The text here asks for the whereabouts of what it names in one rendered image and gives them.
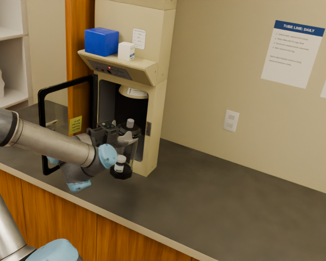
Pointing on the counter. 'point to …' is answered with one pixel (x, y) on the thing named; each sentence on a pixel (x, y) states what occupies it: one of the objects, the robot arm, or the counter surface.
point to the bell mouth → (133, 92)
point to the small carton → (126, 51)
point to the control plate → (109, 69)
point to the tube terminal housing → (149, 45)
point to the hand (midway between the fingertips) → (128, 134)
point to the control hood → (146, 77)
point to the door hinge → (95, 100)
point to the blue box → (101, 41)
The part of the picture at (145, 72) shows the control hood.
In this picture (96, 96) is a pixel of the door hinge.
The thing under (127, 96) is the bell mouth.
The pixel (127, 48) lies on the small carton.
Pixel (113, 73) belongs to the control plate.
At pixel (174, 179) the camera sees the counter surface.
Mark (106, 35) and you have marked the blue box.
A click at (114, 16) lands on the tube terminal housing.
